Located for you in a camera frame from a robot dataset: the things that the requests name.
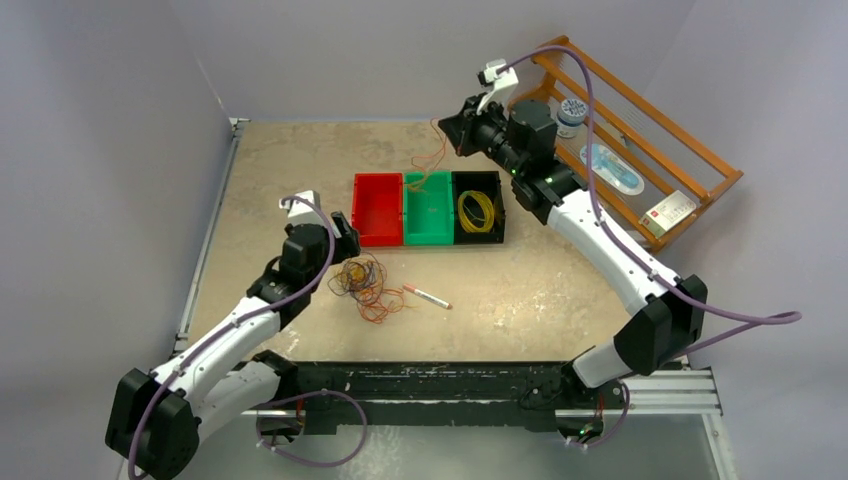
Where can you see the wooden shelf rack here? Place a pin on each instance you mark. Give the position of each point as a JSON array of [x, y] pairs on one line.
[[652, 148]]

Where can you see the blue blister pack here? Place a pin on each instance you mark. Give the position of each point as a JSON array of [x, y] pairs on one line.
[[615, 172]]

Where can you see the orange white marker pen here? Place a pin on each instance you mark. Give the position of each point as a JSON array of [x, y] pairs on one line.
[[427, 296]]

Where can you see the green plastic bin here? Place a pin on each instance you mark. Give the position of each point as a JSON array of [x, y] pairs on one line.
[[429, 212]]

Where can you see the red plastic bin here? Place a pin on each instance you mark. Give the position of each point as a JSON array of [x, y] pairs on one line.
[[377, 209]]

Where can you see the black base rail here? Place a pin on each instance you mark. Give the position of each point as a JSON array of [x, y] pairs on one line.
[[538, 396]]

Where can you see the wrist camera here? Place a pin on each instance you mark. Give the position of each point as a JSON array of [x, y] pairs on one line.
[[499, 81], [302, 208]]

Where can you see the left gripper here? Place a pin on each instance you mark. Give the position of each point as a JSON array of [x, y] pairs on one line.
[[345, 246]]

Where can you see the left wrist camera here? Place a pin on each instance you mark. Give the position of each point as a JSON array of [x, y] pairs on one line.
[[302, 208]]

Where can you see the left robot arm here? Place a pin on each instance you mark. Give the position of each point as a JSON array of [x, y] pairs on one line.
[[159, 418]]

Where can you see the white round jar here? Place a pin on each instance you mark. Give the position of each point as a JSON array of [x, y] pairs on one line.
[[570, 116]]

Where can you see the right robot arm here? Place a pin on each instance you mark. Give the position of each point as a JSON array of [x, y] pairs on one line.
[[522, 142]]

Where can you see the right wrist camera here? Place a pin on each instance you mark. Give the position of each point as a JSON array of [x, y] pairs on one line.
[[499, 81]]

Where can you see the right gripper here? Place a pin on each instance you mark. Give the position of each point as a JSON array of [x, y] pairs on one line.
[[462, 130]]

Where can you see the white red box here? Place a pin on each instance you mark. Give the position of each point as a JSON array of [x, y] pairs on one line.
[[668, 213]]

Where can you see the black plastic bin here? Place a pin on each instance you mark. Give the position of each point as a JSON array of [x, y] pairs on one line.
[[480, 216]]

